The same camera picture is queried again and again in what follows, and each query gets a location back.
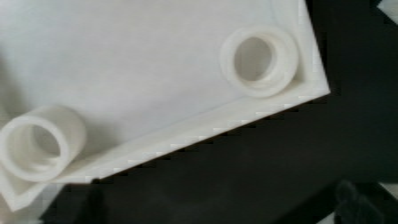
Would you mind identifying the white square tabletop with sockets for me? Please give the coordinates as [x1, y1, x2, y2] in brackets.
[0, 0, 328, 210]

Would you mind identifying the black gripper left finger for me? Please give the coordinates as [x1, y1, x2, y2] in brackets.
[37, 182, 111, 224]

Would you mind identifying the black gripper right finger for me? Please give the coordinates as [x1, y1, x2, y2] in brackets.
[333, 181, 398, 224]

